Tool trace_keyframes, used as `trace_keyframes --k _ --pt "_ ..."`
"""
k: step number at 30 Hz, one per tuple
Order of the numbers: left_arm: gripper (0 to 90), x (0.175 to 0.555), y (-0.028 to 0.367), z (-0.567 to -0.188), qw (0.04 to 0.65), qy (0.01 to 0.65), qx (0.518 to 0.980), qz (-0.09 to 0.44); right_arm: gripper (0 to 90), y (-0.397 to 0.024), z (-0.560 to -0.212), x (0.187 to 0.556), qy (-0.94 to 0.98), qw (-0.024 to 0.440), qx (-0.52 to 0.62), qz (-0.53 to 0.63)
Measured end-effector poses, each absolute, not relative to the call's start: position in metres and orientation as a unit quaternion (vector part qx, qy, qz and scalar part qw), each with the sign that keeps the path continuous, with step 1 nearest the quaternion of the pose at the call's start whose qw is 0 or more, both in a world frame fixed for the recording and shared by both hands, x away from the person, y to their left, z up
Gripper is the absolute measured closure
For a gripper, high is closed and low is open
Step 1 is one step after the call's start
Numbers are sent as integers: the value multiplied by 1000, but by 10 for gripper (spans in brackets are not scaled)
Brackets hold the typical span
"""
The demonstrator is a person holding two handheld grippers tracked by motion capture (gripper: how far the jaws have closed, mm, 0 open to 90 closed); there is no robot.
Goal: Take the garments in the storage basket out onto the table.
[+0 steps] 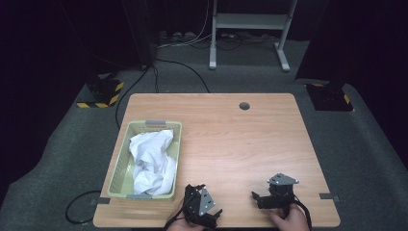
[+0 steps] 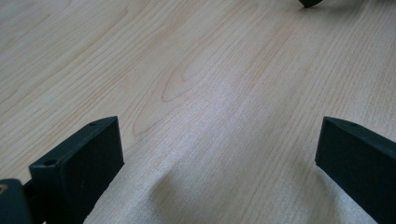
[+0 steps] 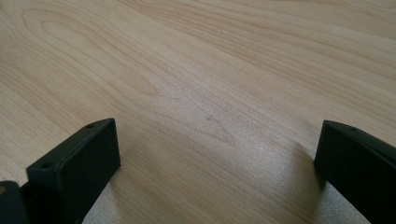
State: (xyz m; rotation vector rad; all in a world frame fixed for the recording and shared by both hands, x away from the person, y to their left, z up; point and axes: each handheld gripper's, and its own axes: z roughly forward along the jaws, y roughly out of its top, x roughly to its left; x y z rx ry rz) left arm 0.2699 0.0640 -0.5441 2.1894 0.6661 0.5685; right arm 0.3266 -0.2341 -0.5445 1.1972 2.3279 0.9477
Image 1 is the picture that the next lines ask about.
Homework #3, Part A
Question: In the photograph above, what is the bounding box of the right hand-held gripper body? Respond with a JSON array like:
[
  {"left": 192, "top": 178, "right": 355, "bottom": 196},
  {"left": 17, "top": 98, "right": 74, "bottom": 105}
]
[{"left": 265, "top": 172, "right": 300, "bottom": 210}]

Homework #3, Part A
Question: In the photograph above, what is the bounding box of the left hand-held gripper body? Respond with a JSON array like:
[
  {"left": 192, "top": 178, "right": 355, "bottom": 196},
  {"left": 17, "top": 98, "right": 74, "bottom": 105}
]
[{"left": 183, "top": 184, "right": 219, "bottom": 229}]

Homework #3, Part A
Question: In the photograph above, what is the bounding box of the white cloth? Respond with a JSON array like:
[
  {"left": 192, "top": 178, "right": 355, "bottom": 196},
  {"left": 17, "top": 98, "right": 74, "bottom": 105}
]
[{"left": 128, "top": 129, "right": 177, "bottom": 196}]

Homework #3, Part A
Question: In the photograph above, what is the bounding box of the green plastic basket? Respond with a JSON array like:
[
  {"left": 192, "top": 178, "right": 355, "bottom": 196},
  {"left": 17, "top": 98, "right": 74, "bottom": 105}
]
[{"left": 106, "top": 119, "right": 183, "bottom": 200}]

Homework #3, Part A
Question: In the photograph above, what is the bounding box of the person's right hand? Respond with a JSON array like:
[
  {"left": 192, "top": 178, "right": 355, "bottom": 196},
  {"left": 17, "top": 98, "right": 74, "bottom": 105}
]
[{"left": 265, "top": 202, "right": 311, "bottom": 231}]

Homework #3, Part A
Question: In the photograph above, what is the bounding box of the person's left hand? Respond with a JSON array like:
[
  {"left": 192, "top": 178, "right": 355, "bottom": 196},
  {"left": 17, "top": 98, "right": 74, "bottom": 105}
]
[{"left": 166, "top": 201, "right": 206, "bottom": 231}]

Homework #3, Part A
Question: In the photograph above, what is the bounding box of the black yellow striped base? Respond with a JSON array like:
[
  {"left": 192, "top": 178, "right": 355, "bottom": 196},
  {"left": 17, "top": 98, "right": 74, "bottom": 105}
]
[
  {"left": 304, "top": 82, "right": 355, "bottom": 113},
  {"left": 76, "top": 75, "right": 125, "bottom": 109}
]

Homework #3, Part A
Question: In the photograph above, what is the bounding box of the power strip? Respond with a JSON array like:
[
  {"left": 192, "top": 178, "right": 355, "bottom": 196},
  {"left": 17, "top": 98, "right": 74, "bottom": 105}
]
[{"left": 158, "top": 30, "right": 197, "bottom": 44}]

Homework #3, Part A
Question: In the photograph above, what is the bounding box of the grey metal stand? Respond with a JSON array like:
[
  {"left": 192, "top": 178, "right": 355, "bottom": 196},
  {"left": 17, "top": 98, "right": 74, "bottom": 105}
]
[{"left": 209, "top": 0, "right": 298, "bottom": 72}]

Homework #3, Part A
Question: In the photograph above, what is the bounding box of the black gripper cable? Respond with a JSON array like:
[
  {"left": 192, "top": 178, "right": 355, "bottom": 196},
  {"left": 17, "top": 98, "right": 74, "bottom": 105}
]
[
  {"left": 163, "top": 207, "right": 187, "bottom": 231},
  {"left": 290, "top": 195, "right": 313, "bottom": 231}
]

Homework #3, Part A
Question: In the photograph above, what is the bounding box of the grey table bracket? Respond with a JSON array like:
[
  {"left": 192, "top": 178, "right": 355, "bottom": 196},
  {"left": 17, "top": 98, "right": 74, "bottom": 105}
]
[
  {"left": 319, "top": 192, "right": 341, "bottom": 203},
  {"left": 89, "top": 196, "right": 112, "bottom": 206}
]

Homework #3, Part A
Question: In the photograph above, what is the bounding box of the black floor cable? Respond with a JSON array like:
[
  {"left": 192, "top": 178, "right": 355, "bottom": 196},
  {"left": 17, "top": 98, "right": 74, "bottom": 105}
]
[
  {"left": 64, "top": 190, "right": 102, "bottom": 225},
  {"left": 153, "top": 58, "right": 212, "bottom": 94},
  {"left": 115, "top": 64, "right": 152, "bottom": 130}
]

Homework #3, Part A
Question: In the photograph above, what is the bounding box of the white cable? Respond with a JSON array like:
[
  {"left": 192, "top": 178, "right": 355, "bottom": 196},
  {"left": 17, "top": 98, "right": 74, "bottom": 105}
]
[{"left": 157, "top": 0, "right": 214, "bottom": 50}]

